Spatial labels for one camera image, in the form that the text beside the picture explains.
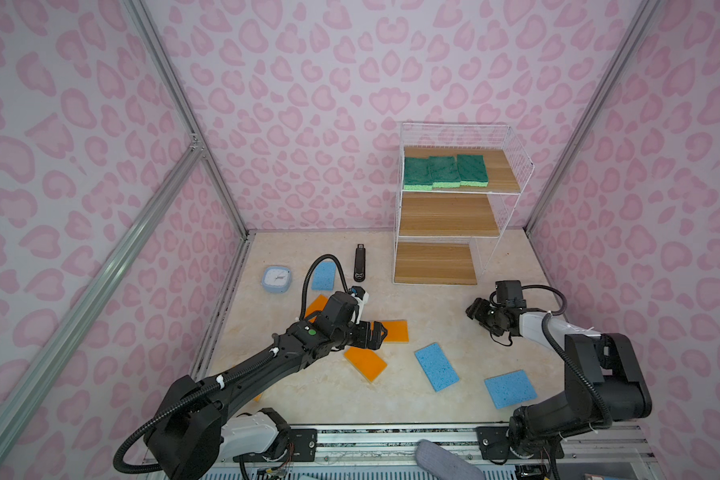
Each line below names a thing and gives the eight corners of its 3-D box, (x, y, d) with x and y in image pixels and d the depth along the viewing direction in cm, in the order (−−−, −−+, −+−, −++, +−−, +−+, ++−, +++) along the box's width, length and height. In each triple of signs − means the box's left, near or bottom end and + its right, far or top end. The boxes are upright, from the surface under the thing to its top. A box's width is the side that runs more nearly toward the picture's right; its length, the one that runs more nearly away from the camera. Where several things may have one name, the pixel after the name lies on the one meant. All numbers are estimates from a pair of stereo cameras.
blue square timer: (260, 294, 105) (257, 288, 102) (267, 270, 111) (264, 264, 108) (289, 293, 105) (287, 288, 102) (294, 270, 111) (292, 264, 108)
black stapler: (354, 282, 107) (354, 275, 104) (356, 250, 117) (355, 243, 114) (365, 282, 107) (365, 275, 104) (365, 250, 117) (365, 243, 114)
